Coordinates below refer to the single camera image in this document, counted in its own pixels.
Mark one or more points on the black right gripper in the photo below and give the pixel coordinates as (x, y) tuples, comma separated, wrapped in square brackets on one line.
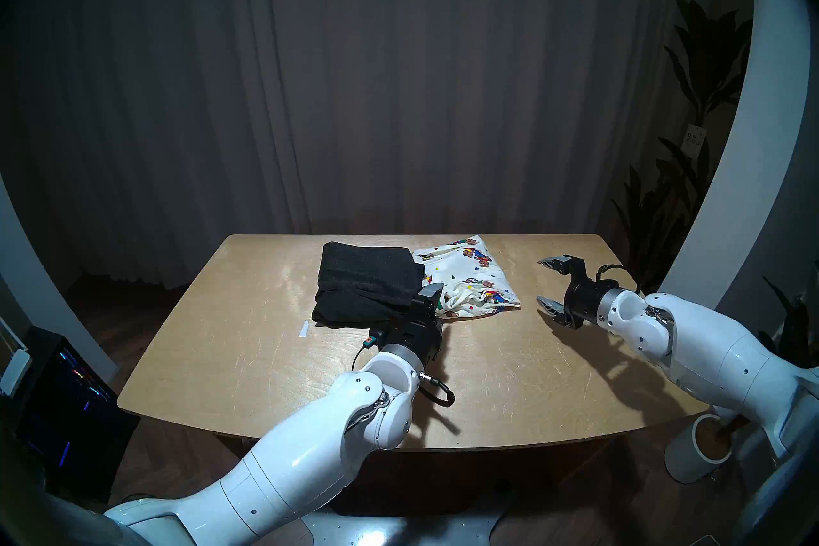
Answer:
[(583, 300)]

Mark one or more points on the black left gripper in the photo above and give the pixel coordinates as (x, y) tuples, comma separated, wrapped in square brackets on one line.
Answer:
[(414, 330)]

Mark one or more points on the white bear print shorts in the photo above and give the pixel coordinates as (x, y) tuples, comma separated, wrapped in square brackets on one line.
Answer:
[(477, 282)]

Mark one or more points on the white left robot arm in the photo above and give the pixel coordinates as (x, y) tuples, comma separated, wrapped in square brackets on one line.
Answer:
[(307, 449)]

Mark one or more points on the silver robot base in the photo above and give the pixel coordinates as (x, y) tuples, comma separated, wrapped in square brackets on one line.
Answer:
[(448, 529)]

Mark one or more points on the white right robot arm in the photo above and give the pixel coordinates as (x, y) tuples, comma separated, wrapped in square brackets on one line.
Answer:
[(704, 340)]

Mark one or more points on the light wooden table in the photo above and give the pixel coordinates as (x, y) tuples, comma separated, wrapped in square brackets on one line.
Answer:
[(256, 359)]

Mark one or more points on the white paper plant tag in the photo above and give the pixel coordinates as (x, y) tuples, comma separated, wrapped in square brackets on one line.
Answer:
[(694, 140)]

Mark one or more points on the grey pleated curtain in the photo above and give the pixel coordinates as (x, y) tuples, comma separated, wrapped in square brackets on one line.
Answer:
[(384, 71)]

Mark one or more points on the small dark leafy plant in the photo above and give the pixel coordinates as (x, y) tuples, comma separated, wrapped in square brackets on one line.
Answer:
[(796, 321)]

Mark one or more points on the tall dark leafy plant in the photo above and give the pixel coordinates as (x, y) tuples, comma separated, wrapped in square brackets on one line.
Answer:
[(704, 58)]

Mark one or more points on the white box device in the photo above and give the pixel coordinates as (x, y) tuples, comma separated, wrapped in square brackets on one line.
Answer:
[(16, 372)]

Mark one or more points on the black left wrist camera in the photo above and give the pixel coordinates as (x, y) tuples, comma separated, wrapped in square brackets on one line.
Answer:
[(376, 335)]

